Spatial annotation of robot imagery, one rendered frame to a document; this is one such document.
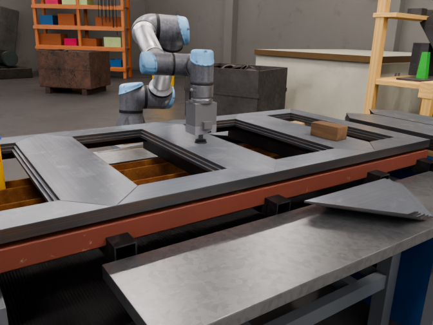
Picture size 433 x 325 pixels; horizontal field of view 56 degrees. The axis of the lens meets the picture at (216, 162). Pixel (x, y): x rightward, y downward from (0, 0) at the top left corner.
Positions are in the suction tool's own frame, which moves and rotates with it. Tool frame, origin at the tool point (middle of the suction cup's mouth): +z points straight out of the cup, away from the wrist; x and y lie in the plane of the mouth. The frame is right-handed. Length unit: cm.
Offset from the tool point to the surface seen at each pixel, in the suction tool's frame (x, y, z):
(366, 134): -15, 68, 0
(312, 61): 305, 368, -4
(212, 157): -16.9, -6.0, -1.3
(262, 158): -25.1, 6.5, -1.3
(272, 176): -37.0, 0.4, -0.2
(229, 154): -16.9, -0.1, -1.3
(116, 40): 982, 335, -16
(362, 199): -54, 17, 4
